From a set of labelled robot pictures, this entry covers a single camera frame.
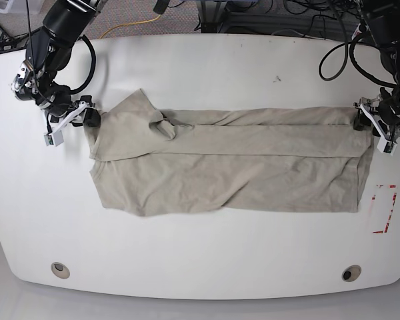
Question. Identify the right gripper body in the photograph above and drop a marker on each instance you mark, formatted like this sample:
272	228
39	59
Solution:
73	112

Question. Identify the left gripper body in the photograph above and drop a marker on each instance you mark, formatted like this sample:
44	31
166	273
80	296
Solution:
382	117

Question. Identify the beige T-shirt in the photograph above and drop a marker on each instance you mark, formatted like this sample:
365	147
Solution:
150	161

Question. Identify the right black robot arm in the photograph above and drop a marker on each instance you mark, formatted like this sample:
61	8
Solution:
48	51

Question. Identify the white power strip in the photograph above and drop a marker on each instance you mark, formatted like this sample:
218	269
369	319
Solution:
360	28

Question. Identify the black tripod stand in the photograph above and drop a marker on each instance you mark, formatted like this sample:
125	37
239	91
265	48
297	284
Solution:
10	43

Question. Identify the red tape rectangle marking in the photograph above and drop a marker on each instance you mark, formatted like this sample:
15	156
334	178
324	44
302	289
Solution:
382	208

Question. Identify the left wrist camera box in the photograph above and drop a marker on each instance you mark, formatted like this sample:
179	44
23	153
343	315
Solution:
386	147

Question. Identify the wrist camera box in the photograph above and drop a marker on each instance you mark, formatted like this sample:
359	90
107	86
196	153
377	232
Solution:
54	139
386	147

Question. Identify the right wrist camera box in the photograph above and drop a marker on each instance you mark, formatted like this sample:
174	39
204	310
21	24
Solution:
54	139

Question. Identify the right table cable grommet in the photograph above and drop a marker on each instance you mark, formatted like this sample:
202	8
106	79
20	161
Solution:
351	273

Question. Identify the table cable grommet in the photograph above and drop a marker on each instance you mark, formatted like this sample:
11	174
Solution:
351	273
60	270

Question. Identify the left table cable grommet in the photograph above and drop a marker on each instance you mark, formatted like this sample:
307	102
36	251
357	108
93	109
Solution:
60	270

